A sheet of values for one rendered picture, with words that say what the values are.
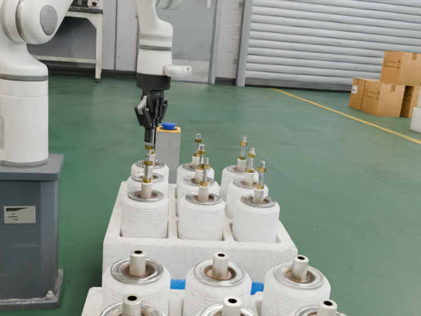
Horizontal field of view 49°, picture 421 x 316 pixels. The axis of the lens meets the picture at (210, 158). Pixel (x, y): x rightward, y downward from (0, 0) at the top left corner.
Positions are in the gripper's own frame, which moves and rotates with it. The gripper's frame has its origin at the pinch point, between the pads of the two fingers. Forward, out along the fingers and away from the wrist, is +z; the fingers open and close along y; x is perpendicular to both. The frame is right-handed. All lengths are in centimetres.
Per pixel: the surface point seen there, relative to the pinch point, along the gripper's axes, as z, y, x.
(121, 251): 18.9, 19.8, 4.5
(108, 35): -9, -412, -260
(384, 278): 35, -29, 57
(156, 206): 10.7, 13.8, 8.7
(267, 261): 20.0, 7.7, 31.3
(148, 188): 8.0, 11.6, 5.8
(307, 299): 10, 34, 42
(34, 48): 14, -368, -332
